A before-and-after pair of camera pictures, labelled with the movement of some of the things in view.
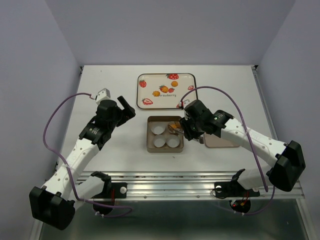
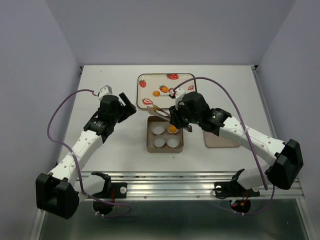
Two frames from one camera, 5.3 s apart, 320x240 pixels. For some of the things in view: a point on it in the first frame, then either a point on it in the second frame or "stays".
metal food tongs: [200, 139] → [151, 110]
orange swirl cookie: [164, 89] stays
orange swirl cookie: [156, 93] stays
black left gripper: [126, 114] stays
